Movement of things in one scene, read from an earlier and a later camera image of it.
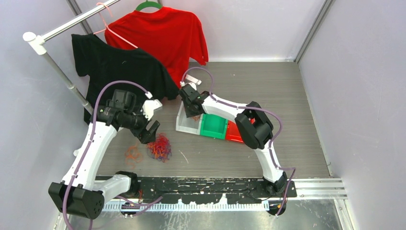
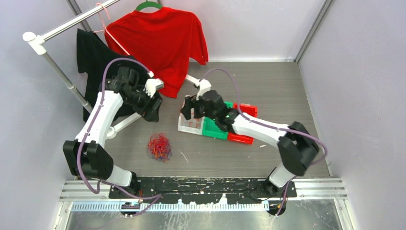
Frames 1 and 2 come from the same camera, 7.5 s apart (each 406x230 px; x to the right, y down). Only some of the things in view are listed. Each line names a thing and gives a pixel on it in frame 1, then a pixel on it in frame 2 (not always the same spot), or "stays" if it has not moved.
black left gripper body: (135, 121) to (138, 99)
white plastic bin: (190, 125) stays
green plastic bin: (213, 126) stays
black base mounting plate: (205, 190) stays
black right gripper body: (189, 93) to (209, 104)
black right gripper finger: (193, 106) stays
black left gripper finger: (149, 135) to (151, 112)
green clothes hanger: (147, 4) stays
